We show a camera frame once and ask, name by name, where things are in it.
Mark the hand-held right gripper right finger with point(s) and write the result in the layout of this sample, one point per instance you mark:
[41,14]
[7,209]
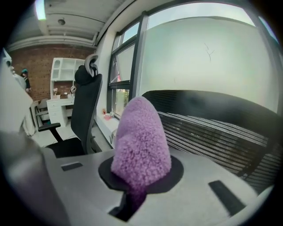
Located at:
[199,176]

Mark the person's white clothing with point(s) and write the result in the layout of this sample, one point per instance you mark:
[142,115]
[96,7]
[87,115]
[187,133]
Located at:
[13,110]

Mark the round ceiling smoke detector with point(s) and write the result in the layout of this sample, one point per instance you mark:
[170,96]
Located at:
[61,21]

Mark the white desk with hutch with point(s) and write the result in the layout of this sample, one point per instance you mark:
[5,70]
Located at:
[62,106]

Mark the pink flowers in vase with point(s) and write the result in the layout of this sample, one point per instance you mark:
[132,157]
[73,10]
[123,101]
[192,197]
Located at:
[57,92]

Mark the black framed window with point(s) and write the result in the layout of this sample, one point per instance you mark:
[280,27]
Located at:
[137,55]

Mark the ceiling light panel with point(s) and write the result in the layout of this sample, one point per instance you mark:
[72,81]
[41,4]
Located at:
[40,10]

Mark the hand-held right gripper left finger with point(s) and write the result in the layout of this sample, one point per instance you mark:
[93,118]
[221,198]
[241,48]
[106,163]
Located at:
[77,187]

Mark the pink item on sill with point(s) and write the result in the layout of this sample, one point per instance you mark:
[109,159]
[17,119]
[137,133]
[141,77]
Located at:
[108,117]

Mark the black office chair grey headrest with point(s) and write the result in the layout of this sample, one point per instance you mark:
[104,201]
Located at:
[86,106]

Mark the purple fluffy cloth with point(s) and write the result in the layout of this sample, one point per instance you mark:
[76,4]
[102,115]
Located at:
[141,143]

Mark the black mesh chair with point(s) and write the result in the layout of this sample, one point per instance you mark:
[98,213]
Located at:
[212,123]

